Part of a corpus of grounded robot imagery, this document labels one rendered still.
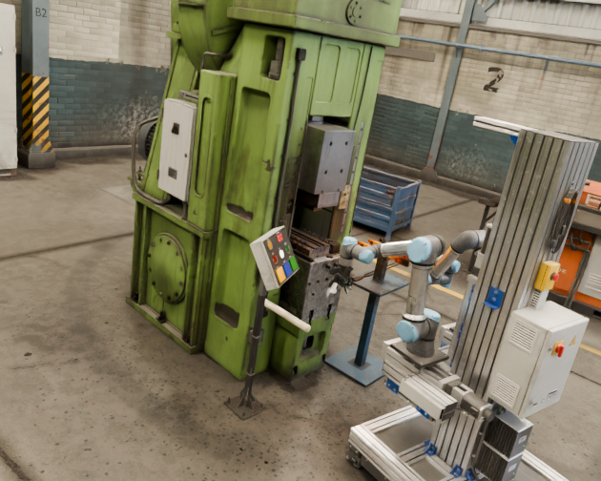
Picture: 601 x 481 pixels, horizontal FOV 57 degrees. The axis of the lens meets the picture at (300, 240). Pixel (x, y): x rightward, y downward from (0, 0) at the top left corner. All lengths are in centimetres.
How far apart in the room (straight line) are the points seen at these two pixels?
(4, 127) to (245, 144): 490
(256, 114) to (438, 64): 820
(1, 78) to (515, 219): 654
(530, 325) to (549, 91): 827
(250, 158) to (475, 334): 172
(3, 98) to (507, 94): 806
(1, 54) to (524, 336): 676
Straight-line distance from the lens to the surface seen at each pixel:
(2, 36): 791
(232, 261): 382
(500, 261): 283
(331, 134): 344
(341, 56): 360
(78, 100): 920
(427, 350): 300
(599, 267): 661
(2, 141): 808
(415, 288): 277
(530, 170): 273
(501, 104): 1098
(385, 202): 729
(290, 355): 394
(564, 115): 1068
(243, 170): 363
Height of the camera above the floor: 224
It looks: 20 degrees down
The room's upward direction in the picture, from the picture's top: 10 degrees clockwise
